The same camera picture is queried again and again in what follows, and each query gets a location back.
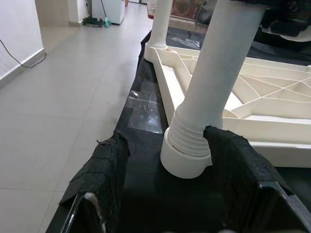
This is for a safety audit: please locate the clear crumpled tape strip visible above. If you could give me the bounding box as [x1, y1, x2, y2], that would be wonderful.
[171, 36, 202, 49]

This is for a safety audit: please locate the speckled stone ledge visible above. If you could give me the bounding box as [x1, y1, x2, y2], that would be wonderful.
[169, 17, 209, 30]

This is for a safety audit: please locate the white plastic children table top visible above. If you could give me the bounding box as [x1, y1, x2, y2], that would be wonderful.
[144, 41, 311, 179]

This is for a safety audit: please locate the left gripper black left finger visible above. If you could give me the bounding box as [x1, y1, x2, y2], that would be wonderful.
[46, 131, 131, 233]

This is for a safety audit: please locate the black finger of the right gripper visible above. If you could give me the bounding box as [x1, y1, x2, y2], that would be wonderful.
[229, 0, 267, 9]

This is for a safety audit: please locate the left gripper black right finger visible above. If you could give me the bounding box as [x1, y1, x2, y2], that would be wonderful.
[203, 125, 311, 233]

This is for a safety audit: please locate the clear crossed tape patch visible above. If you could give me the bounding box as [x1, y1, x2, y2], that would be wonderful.
[126, 80, 163, 134]

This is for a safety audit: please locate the black bag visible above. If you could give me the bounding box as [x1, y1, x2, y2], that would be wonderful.
[196, 0, 217, 26]

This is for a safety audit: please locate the white appliance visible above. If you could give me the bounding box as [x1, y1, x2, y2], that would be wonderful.
[91, 0, 126, 25]

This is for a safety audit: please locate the black long wall cable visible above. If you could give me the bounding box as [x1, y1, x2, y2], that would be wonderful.
[0, 38, 47, 68]

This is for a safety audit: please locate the black bowl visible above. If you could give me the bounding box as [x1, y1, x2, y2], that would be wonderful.
[257, 7, 311, 49]

